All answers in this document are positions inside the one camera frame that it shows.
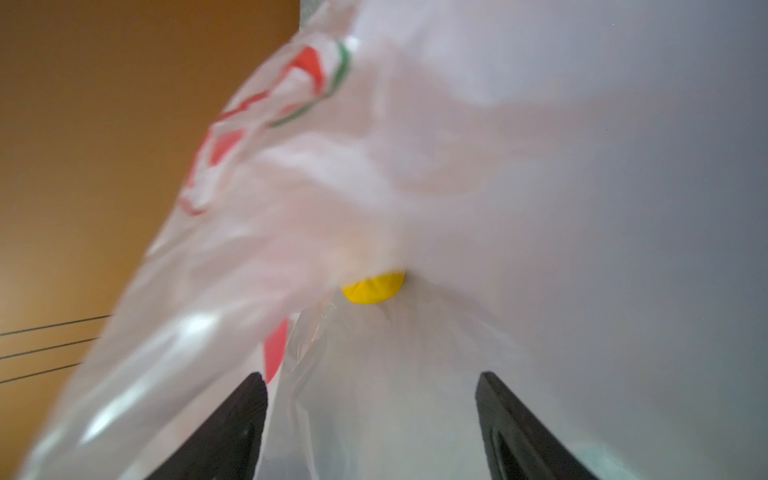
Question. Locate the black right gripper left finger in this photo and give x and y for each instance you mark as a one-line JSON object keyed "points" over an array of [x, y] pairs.
{"points": [[227, 445]]}

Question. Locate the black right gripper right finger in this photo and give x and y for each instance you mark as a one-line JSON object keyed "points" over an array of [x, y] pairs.
{"points": [[517, 445]]}

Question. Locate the yellow lemon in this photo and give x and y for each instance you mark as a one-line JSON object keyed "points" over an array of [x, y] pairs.
{"points": [[374, 290]]}

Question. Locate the pink printed plastic bag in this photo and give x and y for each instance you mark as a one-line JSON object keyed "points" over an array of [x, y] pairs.
{"points": [[576, 192]]}

